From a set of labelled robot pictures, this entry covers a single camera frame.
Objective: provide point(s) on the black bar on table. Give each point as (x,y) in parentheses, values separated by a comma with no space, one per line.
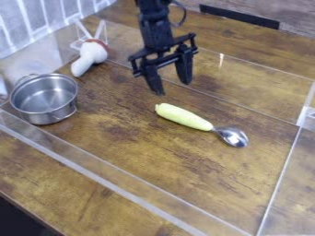
(247,18)

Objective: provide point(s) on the clear acrylic stand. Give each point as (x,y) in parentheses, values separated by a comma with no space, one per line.
(86,36)

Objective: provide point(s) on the green handled metal spoon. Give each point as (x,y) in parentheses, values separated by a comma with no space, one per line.
(230,134)

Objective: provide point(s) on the white toy mushroom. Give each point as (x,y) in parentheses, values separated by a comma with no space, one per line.
(93,54)

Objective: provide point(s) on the small steel pot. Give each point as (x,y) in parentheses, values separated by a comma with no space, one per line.
(45,98)

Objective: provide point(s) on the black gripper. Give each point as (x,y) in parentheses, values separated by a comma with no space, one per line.
(163,49)

